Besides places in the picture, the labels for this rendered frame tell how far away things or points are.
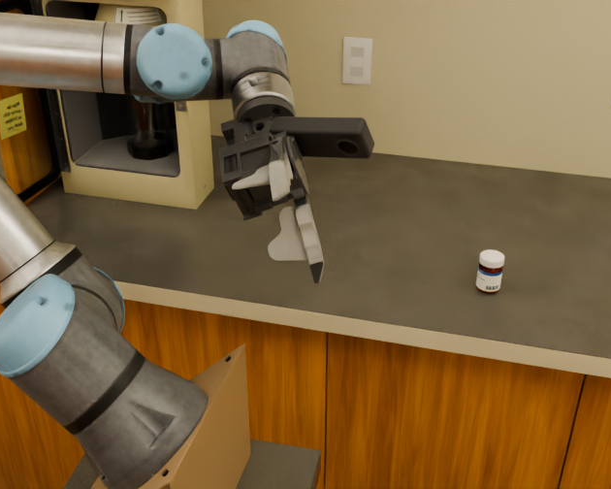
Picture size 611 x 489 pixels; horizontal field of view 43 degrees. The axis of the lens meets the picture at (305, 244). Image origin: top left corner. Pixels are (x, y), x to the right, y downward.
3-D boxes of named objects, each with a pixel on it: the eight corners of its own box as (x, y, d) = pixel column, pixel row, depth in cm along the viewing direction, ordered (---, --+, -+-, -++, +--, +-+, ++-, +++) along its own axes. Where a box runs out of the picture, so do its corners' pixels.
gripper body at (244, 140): (245, 227, 89) (237, 152, 96) (317, 206, 88) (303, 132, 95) (221, 184, 83) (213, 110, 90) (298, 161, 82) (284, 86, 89)
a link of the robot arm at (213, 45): (124, 33, 89) (220, 30, 90) (132, 43, 100) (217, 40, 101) (130, 103, 90) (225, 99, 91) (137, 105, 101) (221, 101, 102)
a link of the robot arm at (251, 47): (218, 66, 104) (281, 63, 106) (224, 121, 98) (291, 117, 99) (216, 16, 98) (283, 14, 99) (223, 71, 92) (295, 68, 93)
